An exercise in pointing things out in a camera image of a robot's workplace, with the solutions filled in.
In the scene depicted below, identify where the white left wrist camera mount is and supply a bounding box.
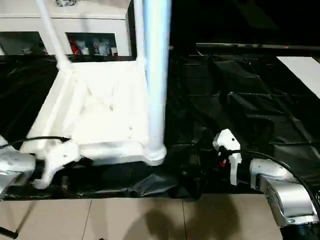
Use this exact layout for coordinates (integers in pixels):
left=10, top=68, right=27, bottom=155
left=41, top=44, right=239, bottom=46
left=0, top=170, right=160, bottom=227
left=33, top=141, right=82, bottom=190

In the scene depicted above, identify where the black box with gold label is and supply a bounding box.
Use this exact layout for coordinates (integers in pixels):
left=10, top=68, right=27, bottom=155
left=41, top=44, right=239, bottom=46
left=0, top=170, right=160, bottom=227
left=172, top=0, right=201, bottom=55

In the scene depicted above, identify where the white flat board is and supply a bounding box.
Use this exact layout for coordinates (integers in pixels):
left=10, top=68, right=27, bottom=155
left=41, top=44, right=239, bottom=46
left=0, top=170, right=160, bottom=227
left=275, top=56, right=320, bottom=100

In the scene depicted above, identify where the dark crumpled bundle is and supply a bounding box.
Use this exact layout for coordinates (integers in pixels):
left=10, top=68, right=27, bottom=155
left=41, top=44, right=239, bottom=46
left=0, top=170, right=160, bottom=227
left=55, top=0, right=76, bottom=8

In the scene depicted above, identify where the white plastic table top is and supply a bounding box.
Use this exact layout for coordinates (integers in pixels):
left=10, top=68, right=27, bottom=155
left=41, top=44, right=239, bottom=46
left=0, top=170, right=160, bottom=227
left=19, top=59, right=169, bottom=168

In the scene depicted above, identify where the thin dark metal rod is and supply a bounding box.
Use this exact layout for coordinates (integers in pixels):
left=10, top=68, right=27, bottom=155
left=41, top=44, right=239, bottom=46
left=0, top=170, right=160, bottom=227
left=0, top=226, right=20, bottom=239

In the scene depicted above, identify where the patterned white cup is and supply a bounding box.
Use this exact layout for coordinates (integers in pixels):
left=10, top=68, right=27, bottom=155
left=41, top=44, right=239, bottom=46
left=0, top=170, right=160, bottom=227
left=93, top=39, right=111, bottom=55

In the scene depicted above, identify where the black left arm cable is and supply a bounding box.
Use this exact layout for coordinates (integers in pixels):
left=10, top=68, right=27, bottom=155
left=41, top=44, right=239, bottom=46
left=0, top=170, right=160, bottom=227
left=6, top=135, right=73, bottom=147

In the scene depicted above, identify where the dark long bar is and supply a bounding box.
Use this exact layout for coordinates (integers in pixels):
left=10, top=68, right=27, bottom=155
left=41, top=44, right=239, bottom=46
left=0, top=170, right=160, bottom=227
left=195, top=42, right=320, bottom=51

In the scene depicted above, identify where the black mat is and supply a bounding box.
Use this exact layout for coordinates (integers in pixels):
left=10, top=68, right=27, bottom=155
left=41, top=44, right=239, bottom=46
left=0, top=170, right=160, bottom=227
left=0, top=48, right=320, bottom=201

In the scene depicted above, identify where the white cabinet with glass doors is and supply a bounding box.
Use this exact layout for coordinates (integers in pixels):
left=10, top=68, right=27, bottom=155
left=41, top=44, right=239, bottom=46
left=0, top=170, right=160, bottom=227
left=0, top=0, right=137, bottom=57

